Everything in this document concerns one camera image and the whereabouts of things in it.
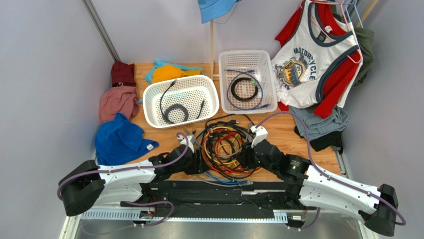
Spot blue ethernet cable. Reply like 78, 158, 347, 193
205, 170, 250, 186
223, 69, 271, 111

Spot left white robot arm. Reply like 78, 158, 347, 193
57, 144, 210, 217

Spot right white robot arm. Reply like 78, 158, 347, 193
236, 140, 398, 237

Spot white oval perforated basket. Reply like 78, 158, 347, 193
142, 75, 219, 128

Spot black garment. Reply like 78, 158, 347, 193
308, 129, 343, 153

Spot white rectangular perforated basket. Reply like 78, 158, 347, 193
218, 50, 277, 114

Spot blue cloth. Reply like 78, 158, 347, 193
94, 113, 159, 166

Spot denim jeans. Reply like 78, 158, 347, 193
288, 105, 350, 140

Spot pink cloth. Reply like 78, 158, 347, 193
99, 86, 140, 124

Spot orange cloth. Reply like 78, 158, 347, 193
152, 65, 203, 83

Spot white motorcycle tank top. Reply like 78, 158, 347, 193
271, 0, 363, 110

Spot red shirt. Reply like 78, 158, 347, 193
275, 2, 363, 119

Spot teal cloth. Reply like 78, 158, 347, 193
144, 61, 204, 84

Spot dark red cloth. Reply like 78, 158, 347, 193
111, 61, 137, 87

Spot blue bucket hat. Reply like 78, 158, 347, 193
197, 0, 239, 24

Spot olive green garment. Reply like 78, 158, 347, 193
319, 10, 375, 94

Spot pink clothes hanger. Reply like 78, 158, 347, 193
309, 0, 363, 65

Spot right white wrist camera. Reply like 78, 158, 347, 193
250, 125, 268, 147

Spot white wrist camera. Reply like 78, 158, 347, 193
177, 133, 196, 153
250, 125, 268, 147

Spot yellow ethernet cable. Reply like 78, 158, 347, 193
202, 125, 262, 175

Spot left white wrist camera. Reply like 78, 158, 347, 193
177, 133, 196, 153

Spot grey ethernet cable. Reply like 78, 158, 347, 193
184, 124, 254, 188

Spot red ethernet cable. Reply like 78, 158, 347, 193
207, 127, 261, 176

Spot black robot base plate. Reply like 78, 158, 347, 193
136, 180, 307, 218

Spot thin black cable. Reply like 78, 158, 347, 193
195, 114, 262, 181

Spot black coiled cable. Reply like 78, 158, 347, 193
230, 77, 259, 102

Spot white slotted cable duct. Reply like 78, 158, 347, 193
80, 209, 288, 224

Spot aluminium frame post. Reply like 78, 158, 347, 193
81, 0, 120, 62

